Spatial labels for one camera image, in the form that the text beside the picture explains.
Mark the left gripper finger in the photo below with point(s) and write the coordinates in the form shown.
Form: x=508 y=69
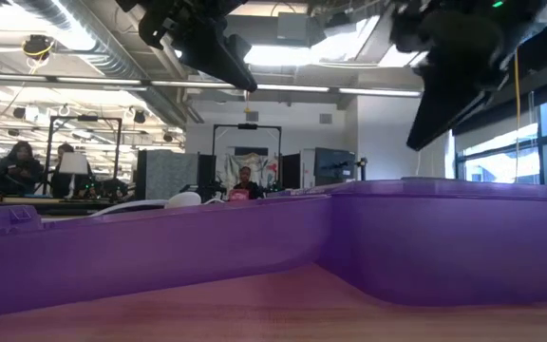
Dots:
x=216 y=59
x=241 y=47

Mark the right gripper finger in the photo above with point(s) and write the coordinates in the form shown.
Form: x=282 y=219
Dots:
x=444 y=109

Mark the purple plastic box base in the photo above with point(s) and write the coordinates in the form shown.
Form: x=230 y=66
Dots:
x=444 y=242

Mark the purple plastic box lid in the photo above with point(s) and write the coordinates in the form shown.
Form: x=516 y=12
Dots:
x=150 y=252

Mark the grey ceiling box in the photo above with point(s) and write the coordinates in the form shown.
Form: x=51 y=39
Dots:
x=292 y=26

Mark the red box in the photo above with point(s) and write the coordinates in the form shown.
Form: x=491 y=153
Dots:
x=239 y=195

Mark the long ceiling light bar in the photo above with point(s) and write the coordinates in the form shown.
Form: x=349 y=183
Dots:
x=292 y=88

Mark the black ceiling spotlight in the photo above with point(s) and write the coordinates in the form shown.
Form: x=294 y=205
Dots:
x=19 y=112
x=139 y=117

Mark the colourful hanging cloth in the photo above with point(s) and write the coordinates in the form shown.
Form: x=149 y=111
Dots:
x=261 y=166

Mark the grey partition panel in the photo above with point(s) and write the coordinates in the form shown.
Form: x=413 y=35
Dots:
x=166 y=173

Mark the person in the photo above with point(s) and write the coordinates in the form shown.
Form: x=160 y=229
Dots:
x=247 y=183
x=71 y=183
x=19 y=166

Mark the black flat panel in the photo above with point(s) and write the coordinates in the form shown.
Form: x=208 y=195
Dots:
x=291 y=171

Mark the white shade table lamp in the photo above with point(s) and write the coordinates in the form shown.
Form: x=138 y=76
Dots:
x=73 y=163

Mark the grey wall vent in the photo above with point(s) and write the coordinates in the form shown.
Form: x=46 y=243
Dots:
x=326 y=119
x=252 y=116

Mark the black rig frame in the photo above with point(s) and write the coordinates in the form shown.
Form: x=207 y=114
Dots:
x=247 y=126
x=86 y=118

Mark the window with dark frame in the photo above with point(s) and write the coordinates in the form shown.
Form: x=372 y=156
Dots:
x=501 y=166

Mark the silver spiral ventilation duct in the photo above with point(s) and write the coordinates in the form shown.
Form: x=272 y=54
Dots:
x=107 y=47

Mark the shiny rectangular ceiling duct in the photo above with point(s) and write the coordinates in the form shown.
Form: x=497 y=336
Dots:
x=349 y=43

